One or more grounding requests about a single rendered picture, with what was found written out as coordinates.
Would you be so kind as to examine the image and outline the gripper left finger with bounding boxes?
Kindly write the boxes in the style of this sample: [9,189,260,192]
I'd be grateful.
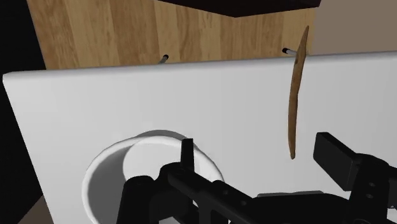
[116,137,260,224]

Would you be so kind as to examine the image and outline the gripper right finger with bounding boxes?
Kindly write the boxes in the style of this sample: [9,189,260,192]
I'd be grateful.
[312,131,397,224]

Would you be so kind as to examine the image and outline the white cup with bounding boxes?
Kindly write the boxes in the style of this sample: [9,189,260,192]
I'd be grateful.
[81,129,225,224]

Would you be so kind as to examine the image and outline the wooden cabinet with metal handles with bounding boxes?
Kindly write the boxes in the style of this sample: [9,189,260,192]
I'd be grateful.
[26,0,322,71]

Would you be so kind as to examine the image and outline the long thin wooden spatula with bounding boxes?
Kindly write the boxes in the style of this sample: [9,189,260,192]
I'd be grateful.
[287,25,310,160]

